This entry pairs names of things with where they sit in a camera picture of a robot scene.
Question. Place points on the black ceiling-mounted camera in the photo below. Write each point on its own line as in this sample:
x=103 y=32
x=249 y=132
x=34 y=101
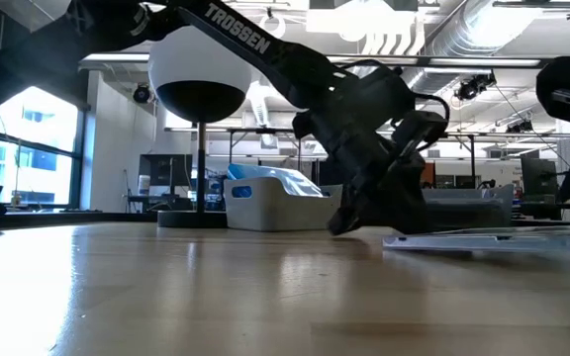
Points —
x=474 y=86

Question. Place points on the black computer monitor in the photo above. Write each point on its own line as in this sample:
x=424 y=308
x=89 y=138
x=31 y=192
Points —
x=165 y=170
x=540 y=175

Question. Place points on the background desk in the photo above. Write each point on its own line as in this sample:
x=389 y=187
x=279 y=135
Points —
x=151 y=202

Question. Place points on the round black wall camera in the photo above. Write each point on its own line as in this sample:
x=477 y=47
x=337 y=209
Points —
x=141 y=94

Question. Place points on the long ceiling light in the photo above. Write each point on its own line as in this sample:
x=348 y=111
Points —
x=483 y=62

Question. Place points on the large window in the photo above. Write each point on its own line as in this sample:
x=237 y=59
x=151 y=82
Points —
x=32 y=148

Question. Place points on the white plastic bin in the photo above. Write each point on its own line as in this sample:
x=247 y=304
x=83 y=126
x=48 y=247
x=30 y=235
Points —
x=280 y=210

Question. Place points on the white globe table lamp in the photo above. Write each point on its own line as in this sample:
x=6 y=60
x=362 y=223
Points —
x=198 y=64

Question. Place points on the black aluminium table frame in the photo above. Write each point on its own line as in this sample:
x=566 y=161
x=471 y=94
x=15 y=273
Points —
x=67 y=220

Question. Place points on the silver ceiling duct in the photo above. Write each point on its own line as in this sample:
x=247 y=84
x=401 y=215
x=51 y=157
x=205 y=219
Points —
x=468 y=29

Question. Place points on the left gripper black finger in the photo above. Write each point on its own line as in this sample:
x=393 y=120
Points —
x=401 y=198
x=356 y=210

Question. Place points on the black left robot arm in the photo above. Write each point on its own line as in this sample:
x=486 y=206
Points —
x=238 y=32

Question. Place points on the dark translucent plastic bin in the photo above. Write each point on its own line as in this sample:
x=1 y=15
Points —
x=468 y=207

